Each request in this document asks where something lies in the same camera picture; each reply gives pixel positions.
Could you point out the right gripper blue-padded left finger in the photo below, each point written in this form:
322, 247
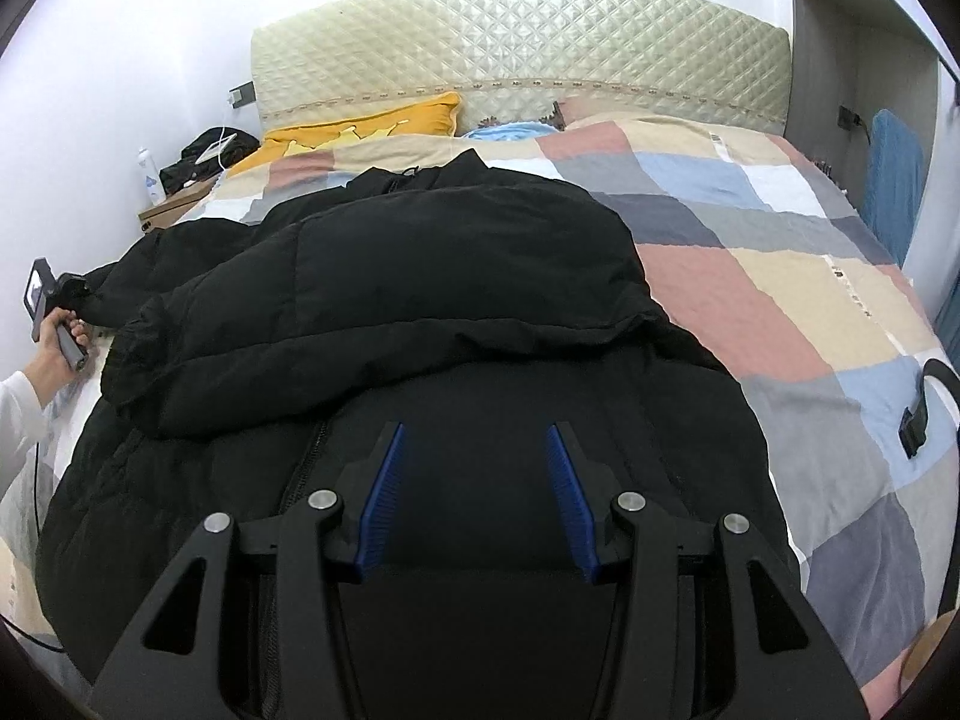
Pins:
369, 490

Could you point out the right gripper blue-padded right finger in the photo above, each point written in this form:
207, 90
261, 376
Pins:
583, 491

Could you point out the black puffer jacket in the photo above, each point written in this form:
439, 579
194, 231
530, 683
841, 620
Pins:
473, 307

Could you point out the white-sleeved left forearm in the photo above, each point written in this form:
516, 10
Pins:
22, 424

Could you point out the person's left hand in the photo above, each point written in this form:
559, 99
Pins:
49, 371

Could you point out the white plastic bottle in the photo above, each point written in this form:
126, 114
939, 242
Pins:
154, 187

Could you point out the brown cardboard box nightstand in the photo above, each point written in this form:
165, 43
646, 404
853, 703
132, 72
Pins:
172, 209

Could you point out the black bag on nightstand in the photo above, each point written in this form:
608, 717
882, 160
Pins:
210, 153

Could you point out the yellow pillow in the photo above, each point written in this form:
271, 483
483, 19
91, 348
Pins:
434, 116

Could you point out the light blue cloth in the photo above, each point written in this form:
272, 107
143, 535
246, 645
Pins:
511, 131

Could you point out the patchwork checkered quilt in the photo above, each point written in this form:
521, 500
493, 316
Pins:
747, 245

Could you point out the pink pillow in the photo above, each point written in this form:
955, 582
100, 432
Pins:
584, 111

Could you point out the cream quilted headboard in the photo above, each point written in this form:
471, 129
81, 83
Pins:
514, 59

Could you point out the blue hanging towel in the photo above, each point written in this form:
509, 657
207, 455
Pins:
894, 183

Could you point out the grey wardrobe shelf unit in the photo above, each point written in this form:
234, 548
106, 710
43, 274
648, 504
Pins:
882, 54

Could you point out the black wall socket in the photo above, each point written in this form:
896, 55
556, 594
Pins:
242, 95

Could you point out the small black wall charger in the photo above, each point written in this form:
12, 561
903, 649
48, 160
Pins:
850, 121

